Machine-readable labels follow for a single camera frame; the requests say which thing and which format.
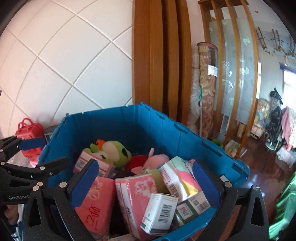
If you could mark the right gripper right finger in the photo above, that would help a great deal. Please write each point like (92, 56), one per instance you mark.
(251, 222)

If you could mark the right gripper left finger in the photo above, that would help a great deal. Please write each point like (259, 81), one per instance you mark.
(50, 213)

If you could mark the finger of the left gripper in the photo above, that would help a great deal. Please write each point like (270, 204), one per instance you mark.
(46, 167)
(12, 145)

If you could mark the pink tissue pack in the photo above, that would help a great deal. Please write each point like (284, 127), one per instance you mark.
(133, 194)
(34, 160)
(96, 209)

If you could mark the pink tissue pack barcode side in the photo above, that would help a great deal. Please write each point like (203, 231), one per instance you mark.
(99, 160)

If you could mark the green frog plush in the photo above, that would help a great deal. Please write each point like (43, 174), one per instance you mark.
(112, 152)

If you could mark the white green medicine box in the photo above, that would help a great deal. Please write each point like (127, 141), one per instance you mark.
(191, 208)

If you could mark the pink pig plush orange dress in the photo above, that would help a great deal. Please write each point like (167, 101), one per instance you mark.
(153, 162)

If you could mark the person's left hand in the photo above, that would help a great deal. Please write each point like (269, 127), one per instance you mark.
(11, 213)

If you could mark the red bear suitcase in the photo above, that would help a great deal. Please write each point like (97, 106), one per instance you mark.
(27, 129)

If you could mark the black gift box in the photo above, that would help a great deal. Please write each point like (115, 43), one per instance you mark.
(48, 132)

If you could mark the green plastic stool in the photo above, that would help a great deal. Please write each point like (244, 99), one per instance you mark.
(285, 210)

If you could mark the white barcode medicine box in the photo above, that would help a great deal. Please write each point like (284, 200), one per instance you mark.
(159, 214)

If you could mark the blue plastic crate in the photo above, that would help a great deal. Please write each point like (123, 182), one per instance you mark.
(140, 127)

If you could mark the rolled patterned carpet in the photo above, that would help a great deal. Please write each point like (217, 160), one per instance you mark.
(208, 54)

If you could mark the wooden glass partition screen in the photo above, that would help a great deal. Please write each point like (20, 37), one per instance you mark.
(229, 25)

